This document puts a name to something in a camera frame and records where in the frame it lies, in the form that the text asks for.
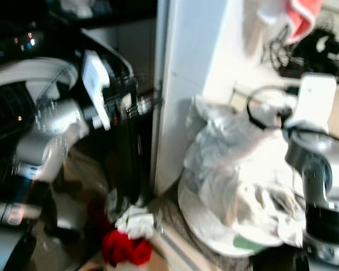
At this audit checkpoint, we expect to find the red hanging towel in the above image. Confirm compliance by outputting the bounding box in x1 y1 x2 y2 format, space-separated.
285 0 324 43

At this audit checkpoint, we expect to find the black tangle of cables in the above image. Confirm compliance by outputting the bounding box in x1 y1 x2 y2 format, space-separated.
263 25 339 81

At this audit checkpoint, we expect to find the black right arm cable loop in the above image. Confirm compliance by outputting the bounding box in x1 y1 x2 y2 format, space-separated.
246 85 301 132

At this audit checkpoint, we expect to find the green item on basket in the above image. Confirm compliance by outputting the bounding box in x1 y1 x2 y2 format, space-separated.
233 234 270 253

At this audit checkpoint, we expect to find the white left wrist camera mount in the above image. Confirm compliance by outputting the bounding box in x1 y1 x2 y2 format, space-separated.
81 50 112 130

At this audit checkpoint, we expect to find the white cabinet side panel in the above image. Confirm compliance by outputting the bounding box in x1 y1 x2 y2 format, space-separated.
150 0 258 196

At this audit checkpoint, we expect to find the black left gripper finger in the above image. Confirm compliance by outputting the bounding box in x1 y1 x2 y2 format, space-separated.
115 117 134 207
133 116 153 205

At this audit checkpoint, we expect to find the pile of white clothes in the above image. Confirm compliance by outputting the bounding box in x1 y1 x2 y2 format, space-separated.
184 95 308 248

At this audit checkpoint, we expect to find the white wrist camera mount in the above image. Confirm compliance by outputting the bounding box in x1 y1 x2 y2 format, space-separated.
284 72 337 134
81 50 112 130

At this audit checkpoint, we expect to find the white round laundry basket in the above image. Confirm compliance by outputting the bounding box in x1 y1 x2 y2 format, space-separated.
178 168 312 258

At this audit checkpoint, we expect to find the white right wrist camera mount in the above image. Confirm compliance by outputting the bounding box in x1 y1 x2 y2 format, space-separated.
284 72 337 134

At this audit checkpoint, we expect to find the red garment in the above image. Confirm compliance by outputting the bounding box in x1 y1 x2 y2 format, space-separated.
101 228 154 267

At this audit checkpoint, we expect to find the white cloth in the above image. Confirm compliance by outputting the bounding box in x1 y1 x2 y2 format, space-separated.
107 191 160 241

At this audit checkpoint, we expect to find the white object on shelf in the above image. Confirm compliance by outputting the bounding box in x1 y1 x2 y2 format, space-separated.
59 0 98 18

